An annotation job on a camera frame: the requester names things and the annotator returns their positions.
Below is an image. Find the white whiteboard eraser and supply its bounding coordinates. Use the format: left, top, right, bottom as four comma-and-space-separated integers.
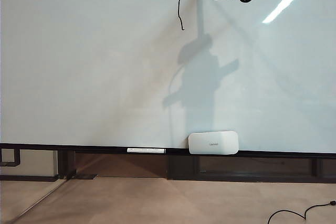
188, 130, 239, 155

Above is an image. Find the black low frame panel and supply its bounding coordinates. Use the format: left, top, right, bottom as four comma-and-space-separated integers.
166, 155, 336, 184

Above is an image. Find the large glass whiteboard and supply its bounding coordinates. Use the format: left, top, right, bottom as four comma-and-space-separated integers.
0, 0, 336, 154

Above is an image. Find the black floor power cable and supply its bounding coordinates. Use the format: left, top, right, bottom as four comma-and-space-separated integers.
267, 200, 336, 224

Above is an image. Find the black whiteboard stand leg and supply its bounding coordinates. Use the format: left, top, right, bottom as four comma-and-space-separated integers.
57, 151, 77, 180

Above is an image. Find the white capped marker pen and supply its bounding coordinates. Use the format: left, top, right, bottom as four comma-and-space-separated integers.
127, 147, 166, 154

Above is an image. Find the black whiteboard tray ledge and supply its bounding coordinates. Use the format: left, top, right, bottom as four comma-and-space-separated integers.
0, 143, 336, 160

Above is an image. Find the black wall pipe bracket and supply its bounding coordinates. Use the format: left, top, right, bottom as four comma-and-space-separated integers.
0, 148, 22, 168

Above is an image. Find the black stand foot plate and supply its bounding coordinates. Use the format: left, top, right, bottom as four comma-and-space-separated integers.
75, 174, 98, 181

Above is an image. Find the dark wall baseboard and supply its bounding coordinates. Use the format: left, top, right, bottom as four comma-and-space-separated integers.
0, 175, 59, 183

